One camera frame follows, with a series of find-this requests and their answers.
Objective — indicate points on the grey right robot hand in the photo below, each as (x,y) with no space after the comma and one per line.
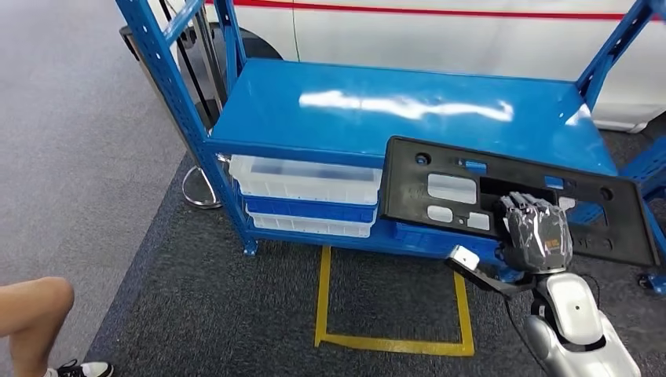
(538,239)

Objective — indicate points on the black plastic panel part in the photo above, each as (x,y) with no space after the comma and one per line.
(406,192)

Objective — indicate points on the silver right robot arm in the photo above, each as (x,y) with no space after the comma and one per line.
(577,322)

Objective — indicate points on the yellow floor tape square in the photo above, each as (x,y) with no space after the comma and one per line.
(390,344)

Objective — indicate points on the white car with red stripe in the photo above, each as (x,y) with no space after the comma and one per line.
(416,36)

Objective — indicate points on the black and white sneaker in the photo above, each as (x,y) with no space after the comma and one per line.
(88,369)

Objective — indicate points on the person's leg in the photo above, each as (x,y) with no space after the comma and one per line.
(26,312)

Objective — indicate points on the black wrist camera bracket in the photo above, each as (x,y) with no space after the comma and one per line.
(489,281)

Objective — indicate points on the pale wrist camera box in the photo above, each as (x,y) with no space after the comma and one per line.
(464,257)

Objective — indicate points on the chrome stanchion post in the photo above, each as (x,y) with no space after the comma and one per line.
(197,191)
(210,57)

